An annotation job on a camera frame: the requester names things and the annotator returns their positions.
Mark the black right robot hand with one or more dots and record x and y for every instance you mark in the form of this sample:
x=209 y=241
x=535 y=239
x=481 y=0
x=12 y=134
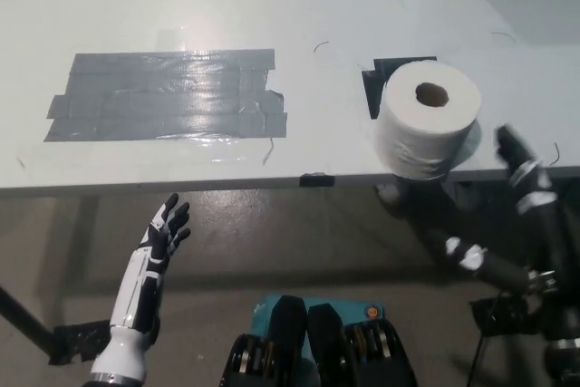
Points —
x=550 y=242

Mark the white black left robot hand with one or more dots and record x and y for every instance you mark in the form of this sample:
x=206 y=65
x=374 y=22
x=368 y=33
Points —
x=136 y=287

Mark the white toilet paper roll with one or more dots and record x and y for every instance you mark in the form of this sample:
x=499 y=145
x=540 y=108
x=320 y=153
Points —
x=421 y=133

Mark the black metal table leg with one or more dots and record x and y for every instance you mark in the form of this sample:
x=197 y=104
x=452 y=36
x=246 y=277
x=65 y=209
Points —
x=25 y=319

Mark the pale shoe toe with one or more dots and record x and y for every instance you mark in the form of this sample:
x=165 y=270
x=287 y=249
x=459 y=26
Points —
x=389 y=192

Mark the black square marker pad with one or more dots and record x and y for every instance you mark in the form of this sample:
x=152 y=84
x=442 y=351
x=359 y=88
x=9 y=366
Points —
x=375 y=88

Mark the grey duct tape patch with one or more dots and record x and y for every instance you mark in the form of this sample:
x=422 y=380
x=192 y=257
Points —
x=167 y=97

